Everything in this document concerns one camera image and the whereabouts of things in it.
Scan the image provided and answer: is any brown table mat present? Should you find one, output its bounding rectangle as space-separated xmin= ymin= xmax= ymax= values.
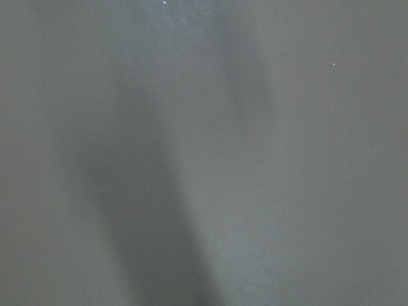
xmin=1 ymin=1 xmax=407 ymax=305

